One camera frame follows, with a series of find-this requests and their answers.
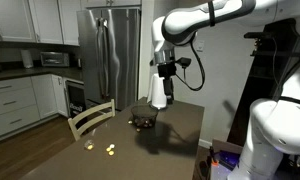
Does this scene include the clear wrapped candy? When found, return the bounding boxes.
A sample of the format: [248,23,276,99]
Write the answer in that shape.
[84,140,94,151]

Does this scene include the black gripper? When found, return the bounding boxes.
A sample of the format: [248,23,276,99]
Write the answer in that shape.
[157,63,176,104]

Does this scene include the white kitchen cabinets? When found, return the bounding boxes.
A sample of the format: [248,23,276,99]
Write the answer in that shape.
[0,74,64,140]
[0,0,81,46]

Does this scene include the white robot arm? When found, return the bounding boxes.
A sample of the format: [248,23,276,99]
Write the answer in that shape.
[152,0,300,180]

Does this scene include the white lower kitchen cabinets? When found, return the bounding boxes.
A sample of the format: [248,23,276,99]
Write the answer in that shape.
[0,74,64,140]

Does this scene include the white upper kitchen cabinets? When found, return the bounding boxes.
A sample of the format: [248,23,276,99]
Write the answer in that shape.
[0,0,81,46]

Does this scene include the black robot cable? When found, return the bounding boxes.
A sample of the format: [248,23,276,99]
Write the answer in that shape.
[174,38,206,92]

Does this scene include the cream wooden chair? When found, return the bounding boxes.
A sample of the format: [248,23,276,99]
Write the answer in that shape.
[68,99,116,141]

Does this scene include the yellow candy piece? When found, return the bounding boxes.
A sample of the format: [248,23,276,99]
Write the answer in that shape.
[106,144,115,156]

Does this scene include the white paper roll on counter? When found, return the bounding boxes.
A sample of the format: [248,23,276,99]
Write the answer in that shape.
[21,49,34,68]

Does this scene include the stainless steel refrigerator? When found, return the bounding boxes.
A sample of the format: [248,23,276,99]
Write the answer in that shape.
[77,7,141,110]

